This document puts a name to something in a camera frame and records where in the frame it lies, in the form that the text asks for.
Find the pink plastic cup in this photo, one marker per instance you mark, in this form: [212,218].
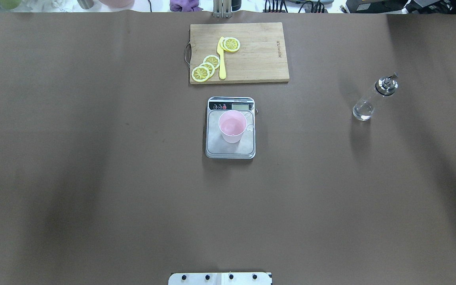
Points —
[232,124]

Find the glass sauce bottle metal spout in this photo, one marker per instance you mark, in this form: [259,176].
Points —
[384,87]

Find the digital kitchen scale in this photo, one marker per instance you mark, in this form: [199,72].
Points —
[215,145]

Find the lemon slice middle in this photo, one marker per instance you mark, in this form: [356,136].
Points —
[210,67]

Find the yellow plastic knife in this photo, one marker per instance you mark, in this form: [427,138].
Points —
[222,66]

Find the lemon slice near knife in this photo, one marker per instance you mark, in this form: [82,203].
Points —
[212,59]

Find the bamboo cutting board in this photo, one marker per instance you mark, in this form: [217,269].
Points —
[261,58]

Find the lemon slice behind pair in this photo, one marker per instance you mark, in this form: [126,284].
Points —
[220,43]

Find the purple cloth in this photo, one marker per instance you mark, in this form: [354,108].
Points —
[185,5]

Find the pink bowl with ice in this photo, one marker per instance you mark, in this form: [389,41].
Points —
[118,4]

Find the black thermos bottle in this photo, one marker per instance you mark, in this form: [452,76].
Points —
[85,4]

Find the aluminium frame post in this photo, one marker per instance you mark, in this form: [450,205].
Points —
[222,9]

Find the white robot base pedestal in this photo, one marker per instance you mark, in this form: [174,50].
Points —
[221,278]

